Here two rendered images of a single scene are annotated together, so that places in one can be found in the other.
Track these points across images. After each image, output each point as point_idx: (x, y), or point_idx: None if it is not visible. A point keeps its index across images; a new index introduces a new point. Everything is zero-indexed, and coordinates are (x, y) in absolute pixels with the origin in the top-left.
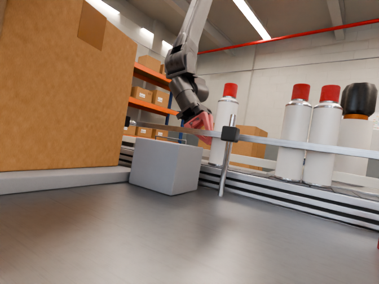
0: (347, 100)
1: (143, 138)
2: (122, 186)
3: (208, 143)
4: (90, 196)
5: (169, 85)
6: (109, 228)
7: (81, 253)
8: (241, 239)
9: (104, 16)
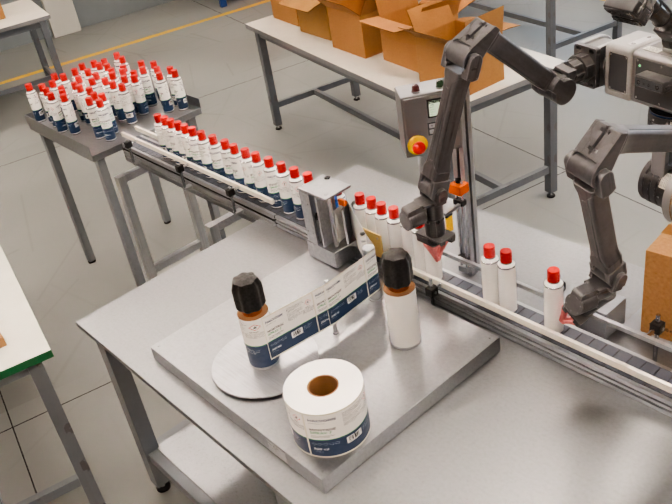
0: (412, 268)
1: (620, 295)
2: (626, 316)
3: (564, 319)
4: (634, 299)
5: (615, 292)
6: None
7: None
8: (568, 281)
9: (662, 231)
